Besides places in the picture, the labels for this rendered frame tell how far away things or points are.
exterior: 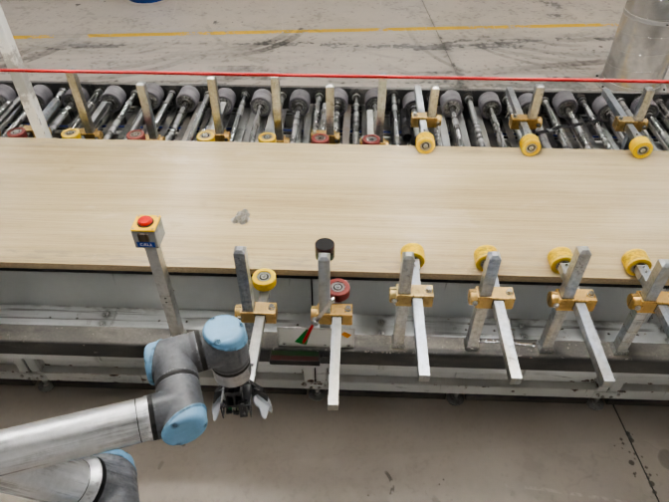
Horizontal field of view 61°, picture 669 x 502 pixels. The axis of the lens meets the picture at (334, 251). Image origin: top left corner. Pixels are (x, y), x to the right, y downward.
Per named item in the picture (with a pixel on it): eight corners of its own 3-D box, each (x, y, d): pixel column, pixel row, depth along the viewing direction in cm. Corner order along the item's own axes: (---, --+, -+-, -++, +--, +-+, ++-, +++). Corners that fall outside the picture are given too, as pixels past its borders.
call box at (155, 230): (159, 250, 164) (153, 230, 159) (135, 250, 165) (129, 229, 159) (165, 234, 170) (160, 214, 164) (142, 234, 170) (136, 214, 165)
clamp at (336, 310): (351, 325, 186) (352, 315, 182) (311, 324, 186) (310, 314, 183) (351, 312, 190) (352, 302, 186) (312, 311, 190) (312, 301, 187)
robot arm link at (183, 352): (144, 377, 114) (205, 361, 117) (138, 335, 122) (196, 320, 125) (154, 403, 120) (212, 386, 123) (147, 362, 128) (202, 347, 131)
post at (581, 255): (549, 355, 194) (592, 252, 161) (539, 355, 194) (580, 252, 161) (547, 347, 196) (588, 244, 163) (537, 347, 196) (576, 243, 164)
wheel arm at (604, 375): (612, 387, 155) (617, 379, 153) (599, 387, 155) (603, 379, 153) (564, 261, 192) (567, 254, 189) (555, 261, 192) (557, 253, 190)
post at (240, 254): (259, 352, 199) (244, 252, 166) (249, 352, 199) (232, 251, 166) (260, 344, 201) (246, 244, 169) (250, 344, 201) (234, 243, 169)
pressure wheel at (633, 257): (620, 270, 189) (637, 279, 192) (640, 255, 185) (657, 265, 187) (615, 258, 194) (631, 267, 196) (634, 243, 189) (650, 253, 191)
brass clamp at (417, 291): (432, 308, 178) (434, 297, 174) (389, 307, 178) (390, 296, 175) (430, 294, 182) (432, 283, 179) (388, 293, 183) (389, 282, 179)
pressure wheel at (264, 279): (283, 298, 198) (280, 275, 190) (265, 310, 193) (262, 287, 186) (267, 286, 202) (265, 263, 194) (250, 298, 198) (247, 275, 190)
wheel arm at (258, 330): (254, 398, 166) (252, 389, 163) (242, 397, 166) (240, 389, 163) (271, 290, 197) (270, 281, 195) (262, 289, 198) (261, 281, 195)
